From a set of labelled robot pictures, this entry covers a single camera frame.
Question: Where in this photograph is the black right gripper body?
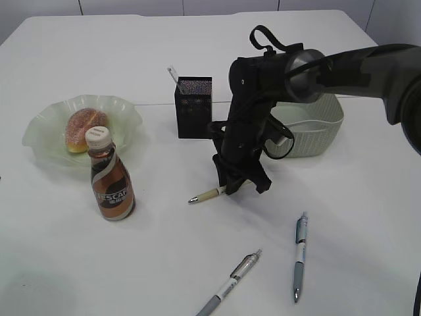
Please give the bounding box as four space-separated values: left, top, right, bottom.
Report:
210 98 276 181

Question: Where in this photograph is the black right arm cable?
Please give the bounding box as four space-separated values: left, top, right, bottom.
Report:
210 25 305 161

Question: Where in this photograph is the brown Nescafe coffee bottle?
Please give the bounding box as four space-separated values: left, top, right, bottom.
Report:
86 126 136 221

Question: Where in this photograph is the clear plastic ruler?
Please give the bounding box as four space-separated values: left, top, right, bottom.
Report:
167 66 185 95

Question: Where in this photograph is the sugared bread roll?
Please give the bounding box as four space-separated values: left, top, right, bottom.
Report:
65 108 109 153

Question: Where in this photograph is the translucent green wavy plate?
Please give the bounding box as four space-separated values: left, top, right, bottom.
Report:
22 95 143 168

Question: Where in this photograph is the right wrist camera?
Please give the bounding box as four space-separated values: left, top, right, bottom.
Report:
268 127 292 146

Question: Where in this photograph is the pale green plastic basket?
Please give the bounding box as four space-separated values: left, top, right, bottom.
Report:
265 94 344 158

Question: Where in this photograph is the grey clear gel pen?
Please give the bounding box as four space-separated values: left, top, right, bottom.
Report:
196 249 262 316

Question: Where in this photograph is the beige retractable pen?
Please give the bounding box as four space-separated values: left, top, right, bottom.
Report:
187 179 253 205

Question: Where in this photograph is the blue white gel pen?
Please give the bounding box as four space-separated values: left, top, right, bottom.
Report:
292 212 309 303

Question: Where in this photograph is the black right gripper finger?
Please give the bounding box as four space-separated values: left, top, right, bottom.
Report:
216 165 245 195
249 167 272 194

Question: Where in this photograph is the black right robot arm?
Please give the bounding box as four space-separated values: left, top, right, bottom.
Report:
209 44 420 194

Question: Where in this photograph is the black mesh pen holder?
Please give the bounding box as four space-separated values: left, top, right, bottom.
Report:
174 76 212 140

